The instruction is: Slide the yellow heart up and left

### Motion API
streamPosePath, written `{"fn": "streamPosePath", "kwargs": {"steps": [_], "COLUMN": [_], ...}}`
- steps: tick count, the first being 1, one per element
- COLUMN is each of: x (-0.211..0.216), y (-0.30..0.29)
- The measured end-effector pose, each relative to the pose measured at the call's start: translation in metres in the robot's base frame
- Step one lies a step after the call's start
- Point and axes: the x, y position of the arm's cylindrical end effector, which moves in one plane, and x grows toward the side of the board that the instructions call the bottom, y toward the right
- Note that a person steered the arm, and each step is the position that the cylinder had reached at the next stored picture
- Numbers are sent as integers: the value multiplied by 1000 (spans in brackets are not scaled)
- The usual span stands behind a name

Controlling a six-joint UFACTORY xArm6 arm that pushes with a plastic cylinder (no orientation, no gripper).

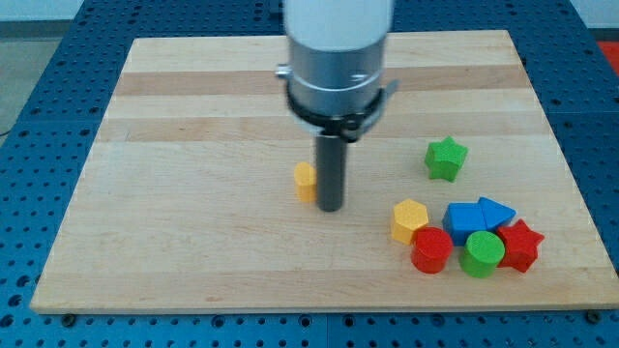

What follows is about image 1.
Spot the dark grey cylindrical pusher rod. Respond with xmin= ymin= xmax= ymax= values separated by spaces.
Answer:
xmin=315 ymin=133 xmax=347 ymax=212

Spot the yellow heart block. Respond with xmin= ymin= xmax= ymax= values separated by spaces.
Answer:
xmin=293 ymin=161 xmax=317 ymax=203

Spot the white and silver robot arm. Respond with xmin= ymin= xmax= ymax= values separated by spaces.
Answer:
xmin=277 ymin=0 xmax=398 ymax=212

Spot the wooden board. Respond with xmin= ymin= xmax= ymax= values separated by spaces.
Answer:
xmin=31 ymin=30 xmax=618 ymax=314

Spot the yellow hexagon block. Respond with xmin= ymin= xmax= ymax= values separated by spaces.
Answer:
xmin=391 ymin=199 xmax=429 ymax=246

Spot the green star block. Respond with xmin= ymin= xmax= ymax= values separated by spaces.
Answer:
xmin=425 ymin=136 xmax=468 ymax=182

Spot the red cylinder block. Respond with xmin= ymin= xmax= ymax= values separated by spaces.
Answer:
xmin=410 ymin=227 xmax=454 ymax=274

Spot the blue square block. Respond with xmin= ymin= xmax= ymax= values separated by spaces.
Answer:
xmin=442 ymin=202 xmax=486 ymax=247

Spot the blue triangle block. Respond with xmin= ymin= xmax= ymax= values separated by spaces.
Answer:
xmin=478 ymin=196 xmax=516 ymax=231

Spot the green cylinder block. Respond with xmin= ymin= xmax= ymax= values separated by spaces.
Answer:
xmin=458 ymin=231 xmax=506 ymax=278

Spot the red star block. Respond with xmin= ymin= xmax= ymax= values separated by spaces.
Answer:
xmin=496 ymin=219 xmax=545 ymax=273

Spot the black clamp ring with lever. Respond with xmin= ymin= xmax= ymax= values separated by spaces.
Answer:
xmin=284 ymin=79 xmax=400 ymax=144

